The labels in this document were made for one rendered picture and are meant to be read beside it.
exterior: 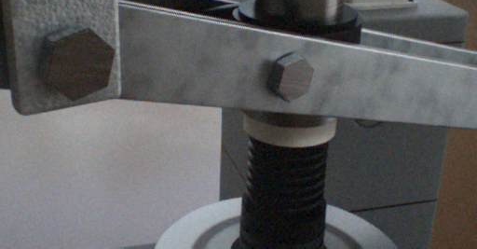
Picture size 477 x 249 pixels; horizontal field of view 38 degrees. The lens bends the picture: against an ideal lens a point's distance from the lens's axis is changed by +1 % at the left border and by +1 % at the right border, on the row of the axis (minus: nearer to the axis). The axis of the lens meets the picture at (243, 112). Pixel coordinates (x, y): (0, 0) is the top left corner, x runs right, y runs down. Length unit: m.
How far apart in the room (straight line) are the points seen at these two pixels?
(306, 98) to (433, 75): 0.12
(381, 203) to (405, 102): 1.03
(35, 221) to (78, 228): 0.14
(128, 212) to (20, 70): 1.99
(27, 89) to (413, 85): 0.29
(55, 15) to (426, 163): 1.28
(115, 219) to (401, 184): 1.05
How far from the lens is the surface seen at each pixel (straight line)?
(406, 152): 1.49
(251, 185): 0.54
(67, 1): 0.31
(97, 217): 2.27
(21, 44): 0.31
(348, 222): 0.64
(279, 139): 0.49
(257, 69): 0.40
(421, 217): 1.60
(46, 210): 2.34
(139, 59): 0.36
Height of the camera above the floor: 1.18
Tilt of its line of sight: 23 degrees down
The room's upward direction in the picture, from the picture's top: 2 degrees clockwise
